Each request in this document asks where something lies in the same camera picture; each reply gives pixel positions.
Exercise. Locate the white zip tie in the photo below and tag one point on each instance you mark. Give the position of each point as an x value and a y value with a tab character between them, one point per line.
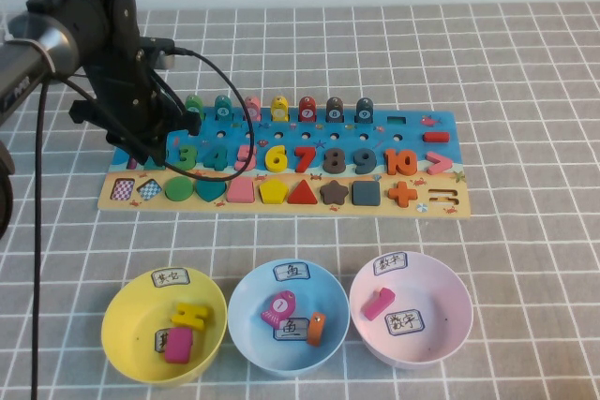
46	55

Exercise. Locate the teal wooden number two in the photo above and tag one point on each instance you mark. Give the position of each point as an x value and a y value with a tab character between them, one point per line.
151	163

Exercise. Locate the green fish piece numbered three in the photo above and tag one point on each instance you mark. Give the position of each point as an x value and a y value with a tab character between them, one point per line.
193	102

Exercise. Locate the magenta wooden number one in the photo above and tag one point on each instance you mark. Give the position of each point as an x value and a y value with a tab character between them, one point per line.
377	304

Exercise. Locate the magenta wooden rectangle block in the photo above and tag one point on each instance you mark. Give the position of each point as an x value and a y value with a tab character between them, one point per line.
178	346

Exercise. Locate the teal wooden heart block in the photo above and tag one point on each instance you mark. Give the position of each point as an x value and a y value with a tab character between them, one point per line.
210	189

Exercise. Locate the red fish piece numbered seven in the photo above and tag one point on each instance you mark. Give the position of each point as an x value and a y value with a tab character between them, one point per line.
307	108

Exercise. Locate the pink plastic bowl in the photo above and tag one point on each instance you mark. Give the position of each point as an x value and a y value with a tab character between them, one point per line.
436	297

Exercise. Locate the green wooden number three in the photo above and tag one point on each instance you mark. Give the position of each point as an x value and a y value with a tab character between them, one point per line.
190	158

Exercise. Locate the slate wooden square block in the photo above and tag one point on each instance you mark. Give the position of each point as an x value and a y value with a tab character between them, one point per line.
366	194

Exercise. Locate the green wooden circle block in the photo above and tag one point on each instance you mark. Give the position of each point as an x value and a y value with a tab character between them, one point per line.
179	189

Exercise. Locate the orange wooden plus sign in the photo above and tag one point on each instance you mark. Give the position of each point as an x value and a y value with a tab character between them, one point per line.
401	194

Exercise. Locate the yellow wooden equals sign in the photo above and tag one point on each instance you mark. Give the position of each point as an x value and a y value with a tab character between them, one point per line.
187	313

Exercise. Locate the brown wooden number eight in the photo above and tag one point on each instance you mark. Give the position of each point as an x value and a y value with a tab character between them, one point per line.
334	160

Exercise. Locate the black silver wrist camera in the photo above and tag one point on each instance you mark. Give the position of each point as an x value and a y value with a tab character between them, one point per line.
159	53

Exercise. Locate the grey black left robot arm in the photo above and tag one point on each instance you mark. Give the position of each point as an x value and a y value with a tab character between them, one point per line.
61	44

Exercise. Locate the red wooden minus sign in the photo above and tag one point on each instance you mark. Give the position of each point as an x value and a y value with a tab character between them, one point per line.
436	137

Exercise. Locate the red wooden number seven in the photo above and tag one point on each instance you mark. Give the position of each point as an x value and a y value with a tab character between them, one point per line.
307	161

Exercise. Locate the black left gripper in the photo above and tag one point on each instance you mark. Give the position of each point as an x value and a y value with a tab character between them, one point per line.
131	105

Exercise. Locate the teal fish piece numbered four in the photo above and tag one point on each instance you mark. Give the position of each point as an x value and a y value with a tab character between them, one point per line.
223	107

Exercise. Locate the blue plastic bowl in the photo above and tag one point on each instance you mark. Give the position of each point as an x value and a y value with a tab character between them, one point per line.
253	348

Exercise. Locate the orange wooden number ten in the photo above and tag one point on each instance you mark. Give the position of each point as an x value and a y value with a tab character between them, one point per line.
390	163

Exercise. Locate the slate wooden number nine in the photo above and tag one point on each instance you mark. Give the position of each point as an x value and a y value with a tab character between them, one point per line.
369	163

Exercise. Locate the wooden number puzzle board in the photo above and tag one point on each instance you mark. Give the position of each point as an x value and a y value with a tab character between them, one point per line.
281	130

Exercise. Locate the orange fish piece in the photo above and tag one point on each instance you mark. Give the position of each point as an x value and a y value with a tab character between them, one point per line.
315	330

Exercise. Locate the teal wooden number four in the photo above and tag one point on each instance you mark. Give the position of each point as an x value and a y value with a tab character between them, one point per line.
220	159

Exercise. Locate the brown wooden star block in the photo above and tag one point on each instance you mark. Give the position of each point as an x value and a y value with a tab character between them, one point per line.
334	192

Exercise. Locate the yellow fish piece numbered six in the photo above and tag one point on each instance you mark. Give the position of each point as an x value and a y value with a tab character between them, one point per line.
279	108

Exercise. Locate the pink wooden number five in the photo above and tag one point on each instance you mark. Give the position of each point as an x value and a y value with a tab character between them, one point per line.
241	167

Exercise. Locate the magenta fish piece numbered one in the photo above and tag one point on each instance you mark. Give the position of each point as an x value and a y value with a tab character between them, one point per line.
276	308

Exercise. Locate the yellow wooden pentagon block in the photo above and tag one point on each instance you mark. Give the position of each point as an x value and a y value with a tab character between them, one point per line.
274	192

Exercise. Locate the red wooden triangle block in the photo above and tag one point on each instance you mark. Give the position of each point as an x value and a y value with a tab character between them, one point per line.
303	195

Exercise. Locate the pink wooden greater-than sign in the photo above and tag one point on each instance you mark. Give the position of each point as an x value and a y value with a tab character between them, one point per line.
443	163

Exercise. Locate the pink wooden trapezoid block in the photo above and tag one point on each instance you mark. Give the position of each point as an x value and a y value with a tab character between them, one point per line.
241	191

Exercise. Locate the yellow wooden number six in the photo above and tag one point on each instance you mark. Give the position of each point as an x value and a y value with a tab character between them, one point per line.
274	164

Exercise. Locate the slate fish piece numbered nine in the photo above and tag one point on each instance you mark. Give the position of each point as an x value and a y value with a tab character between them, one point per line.
364	110

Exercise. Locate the yellow plastic bowl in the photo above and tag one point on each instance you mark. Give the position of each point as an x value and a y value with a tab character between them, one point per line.
126	325

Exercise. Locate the pink fish piece numbered five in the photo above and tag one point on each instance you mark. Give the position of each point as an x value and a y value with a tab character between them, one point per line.
252	108

